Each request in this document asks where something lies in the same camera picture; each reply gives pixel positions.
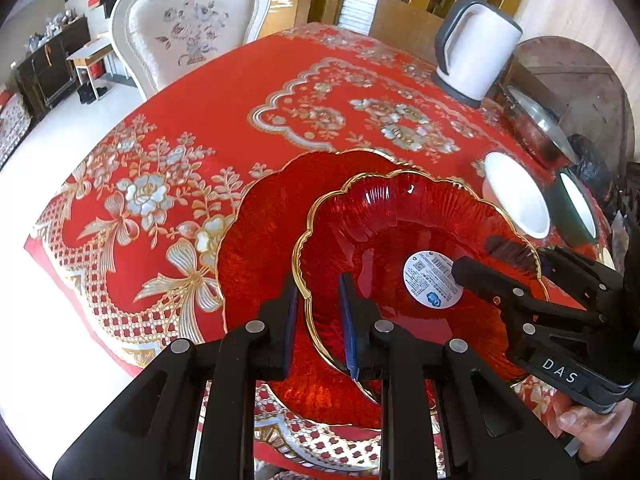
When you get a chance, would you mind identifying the white electric kettle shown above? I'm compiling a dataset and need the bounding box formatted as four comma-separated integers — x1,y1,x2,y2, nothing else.
432,0,523,108

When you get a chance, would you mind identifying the floral sofa with red cushions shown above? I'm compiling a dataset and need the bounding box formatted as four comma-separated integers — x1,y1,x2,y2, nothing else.
0,92,32,168

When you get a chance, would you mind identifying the dark wooden sideboard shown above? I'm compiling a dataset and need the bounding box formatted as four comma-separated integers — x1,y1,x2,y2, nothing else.
12,16,90,122

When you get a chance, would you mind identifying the white ceramic bowl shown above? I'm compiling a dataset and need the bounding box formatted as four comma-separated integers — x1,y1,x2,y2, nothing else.
482,152,551,240

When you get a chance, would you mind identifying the person's right hand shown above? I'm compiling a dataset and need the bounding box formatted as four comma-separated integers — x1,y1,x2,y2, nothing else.
556,399,636,463

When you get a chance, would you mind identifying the small red glass plate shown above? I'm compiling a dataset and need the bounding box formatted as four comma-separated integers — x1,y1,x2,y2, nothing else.
292,170,548,382

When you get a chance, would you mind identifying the wooden chair back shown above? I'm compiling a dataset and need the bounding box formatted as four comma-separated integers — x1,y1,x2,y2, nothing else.
369,0,444,64

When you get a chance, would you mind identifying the black plastic bag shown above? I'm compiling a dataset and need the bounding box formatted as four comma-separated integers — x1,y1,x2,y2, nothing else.
568,133,613,203

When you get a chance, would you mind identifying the large red wedding plate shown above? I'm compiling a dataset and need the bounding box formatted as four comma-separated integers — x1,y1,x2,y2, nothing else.
217,150,399,429

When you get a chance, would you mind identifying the small white side table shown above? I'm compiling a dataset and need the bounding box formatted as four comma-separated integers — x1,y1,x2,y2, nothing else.
66,37,114,101

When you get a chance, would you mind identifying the white ornate chair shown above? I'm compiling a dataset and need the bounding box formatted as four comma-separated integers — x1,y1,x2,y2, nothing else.
111,0,271,100

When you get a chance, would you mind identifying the red floral tablecloth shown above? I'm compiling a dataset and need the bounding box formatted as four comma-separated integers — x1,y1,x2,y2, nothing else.
26,24,568,478

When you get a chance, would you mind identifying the green plastic bowl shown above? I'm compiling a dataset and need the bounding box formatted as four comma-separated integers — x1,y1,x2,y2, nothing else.
546,168,598,247

